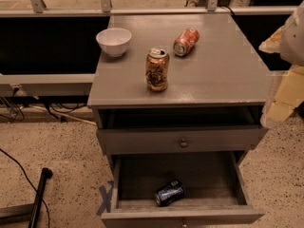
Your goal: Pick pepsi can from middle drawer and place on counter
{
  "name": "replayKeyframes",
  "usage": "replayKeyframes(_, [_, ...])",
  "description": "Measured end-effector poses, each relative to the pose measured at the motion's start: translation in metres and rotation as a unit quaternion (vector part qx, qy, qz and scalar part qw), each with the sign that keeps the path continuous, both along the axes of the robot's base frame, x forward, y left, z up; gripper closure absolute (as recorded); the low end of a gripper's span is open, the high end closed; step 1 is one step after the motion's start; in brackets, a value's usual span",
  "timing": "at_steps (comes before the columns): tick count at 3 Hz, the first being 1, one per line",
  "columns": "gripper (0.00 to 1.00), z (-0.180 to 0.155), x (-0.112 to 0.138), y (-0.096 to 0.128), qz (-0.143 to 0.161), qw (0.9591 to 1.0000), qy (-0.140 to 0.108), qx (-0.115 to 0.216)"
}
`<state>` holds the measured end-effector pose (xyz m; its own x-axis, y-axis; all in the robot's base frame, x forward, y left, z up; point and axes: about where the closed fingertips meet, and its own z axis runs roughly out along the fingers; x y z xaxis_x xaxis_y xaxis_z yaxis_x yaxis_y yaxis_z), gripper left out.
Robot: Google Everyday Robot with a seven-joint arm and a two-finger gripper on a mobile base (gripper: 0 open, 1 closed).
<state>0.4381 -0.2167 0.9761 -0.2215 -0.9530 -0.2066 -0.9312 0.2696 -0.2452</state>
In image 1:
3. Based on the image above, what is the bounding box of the grey open middle drawer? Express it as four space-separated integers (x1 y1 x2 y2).
102 152 264 228

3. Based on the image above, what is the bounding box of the grey drawer cabinet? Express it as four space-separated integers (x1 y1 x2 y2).
86 13 276 228

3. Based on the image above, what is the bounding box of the cable bundle under rail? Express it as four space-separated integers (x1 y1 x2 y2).
0 85 96 125

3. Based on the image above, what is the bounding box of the white bowl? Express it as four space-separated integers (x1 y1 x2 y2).
96 28 132 57

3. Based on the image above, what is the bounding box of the grey top drawer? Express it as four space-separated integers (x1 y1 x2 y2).
97 125 267 155

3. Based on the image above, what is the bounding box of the orange soda can lying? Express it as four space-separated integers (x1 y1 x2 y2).
173 28 200 56

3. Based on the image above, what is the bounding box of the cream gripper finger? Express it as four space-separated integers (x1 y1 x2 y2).
258 27 283 53
260 65 304 127

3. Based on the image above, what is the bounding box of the black metal stand leg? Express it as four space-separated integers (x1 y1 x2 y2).
0 167 54 228

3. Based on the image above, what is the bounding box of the grey metal railing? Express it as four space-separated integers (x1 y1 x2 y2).
0 0 302 97

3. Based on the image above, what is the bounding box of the gold brown upright can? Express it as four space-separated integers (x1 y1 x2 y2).
145 47 170 91

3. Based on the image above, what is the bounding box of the black floor cable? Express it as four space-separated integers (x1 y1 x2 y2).
0 147 51 228

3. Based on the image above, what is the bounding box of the blue pepsi can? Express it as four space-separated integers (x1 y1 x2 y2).
155 180 185 207

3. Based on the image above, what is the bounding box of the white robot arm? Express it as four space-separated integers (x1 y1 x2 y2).
258 2 304 128

